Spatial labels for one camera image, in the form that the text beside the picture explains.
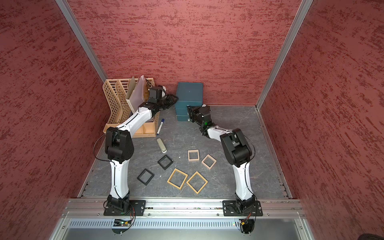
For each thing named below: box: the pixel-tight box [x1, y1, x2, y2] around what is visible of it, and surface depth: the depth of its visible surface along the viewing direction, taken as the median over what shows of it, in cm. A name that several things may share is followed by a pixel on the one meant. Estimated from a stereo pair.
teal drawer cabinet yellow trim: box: [175, 82, 204, 122], surface depth 108 cm
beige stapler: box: [156, 138, 167, 154], surface depth 97 cm
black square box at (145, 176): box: [136, 168, 155, 186], surface depth 86 cm
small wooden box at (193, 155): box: [187, 149, 200, 162], surface depth 94 cm
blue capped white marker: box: [156, 118, 165, 136], surface depth 108 cm
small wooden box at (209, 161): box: [201, 154, 217, 170], surface depth 92 cm
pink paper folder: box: [126, 75, 148, 113], surface depth 89 cm
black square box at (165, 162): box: [157, 154, 174, 171], surface depth 91 cm
